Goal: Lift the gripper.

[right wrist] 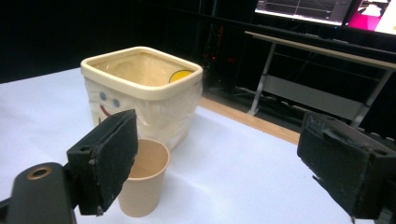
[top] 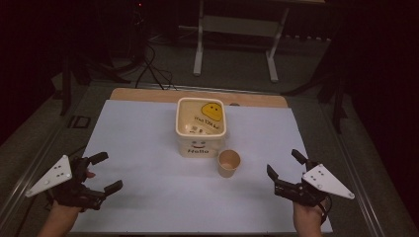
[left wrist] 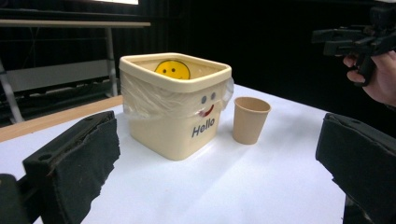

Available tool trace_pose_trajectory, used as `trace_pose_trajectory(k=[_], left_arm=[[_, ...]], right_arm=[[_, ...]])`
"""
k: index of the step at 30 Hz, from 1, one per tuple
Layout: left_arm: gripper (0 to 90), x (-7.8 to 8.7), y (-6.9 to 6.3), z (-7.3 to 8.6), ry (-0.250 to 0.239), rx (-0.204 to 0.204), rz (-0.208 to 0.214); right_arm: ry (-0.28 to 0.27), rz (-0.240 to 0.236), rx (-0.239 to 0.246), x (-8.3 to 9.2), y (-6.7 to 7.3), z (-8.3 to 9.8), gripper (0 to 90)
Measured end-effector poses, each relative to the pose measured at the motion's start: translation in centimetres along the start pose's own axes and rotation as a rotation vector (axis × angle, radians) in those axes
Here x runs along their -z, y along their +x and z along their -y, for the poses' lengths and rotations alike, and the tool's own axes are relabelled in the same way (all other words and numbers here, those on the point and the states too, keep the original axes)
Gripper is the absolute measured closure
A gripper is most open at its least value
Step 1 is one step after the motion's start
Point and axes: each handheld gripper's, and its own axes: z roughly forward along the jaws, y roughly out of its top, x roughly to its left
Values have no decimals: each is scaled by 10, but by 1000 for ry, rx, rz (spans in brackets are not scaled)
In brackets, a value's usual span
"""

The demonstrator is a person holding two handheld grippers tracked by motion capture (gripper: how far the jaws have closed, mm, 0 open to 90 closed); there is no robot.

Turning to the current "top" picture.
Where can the person's right hand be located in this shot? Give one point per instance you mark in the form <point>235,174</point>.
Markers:
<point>308,215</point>

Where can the person's left hand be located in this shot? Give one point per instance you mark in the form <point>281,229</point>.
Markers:
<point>66,210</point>

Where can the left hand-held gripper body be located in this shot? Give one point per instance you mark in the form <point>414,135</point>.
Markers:
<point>54,177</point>

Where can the white metal stand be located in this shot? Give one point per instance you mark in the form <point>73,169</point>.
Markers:
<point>197,49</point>

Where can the black tripod stand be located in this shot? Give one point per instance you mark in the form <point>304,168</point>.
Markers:
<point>337,98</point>

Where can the cream smiley face bin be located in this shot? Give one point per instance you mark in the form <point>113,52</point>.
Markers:
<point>201,148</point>

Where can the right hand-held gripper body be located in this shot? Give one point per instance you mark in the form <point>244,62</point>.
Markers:
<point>326,182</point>

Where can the black floor socket plate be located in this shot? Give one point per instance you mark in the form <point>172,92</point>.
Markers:
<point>79,122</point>

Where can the pale blue table mat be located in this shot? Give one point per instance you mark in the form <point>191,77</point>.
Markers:
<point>148,148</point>

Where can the brown paper cup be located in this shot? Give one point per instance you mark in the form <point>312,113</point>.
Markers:
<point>227,171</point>

